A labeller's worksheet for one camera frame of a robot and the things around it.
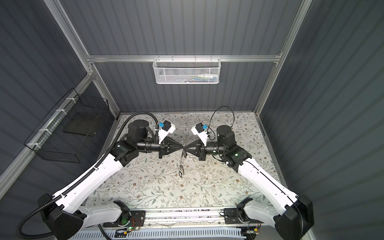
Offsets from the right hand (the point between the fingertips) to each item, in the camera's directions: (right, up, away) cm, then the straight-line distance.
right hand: (186, 150), depth 65 cm
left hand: (-2, +2, 0) cm, 2 cm away
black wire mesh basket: (-60, +7, +7) cm, 61 cm away
